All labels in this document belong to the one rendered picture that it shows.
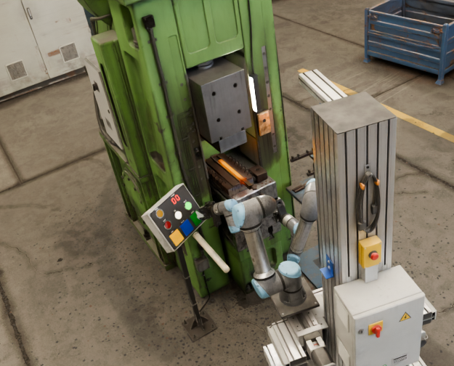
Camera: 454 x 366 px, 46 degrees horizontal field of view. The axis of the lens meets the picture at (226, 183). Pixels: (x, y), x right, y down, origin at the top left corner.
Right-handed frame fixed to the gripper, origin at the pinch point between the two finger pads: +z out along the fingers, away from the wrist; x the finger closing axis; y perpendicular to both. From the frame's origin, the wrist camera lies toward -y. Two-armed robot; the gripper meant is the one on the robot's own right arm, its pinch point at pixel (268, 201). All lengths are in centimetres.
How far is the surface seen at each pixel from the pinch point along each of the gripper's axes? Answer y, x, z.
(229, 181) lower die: 1.0, -7.7, 36.5
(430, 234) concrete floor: 100, 138, -11
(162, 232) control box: -8, -69, 8
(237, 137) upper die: -33.1, 1.2, 30.7
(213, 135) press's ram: -42, -15, 31
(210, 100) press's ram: -65, -13, 31
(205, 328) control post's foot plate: 99, -56, 17
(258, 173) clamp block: 2.0, 13.3, 31.9
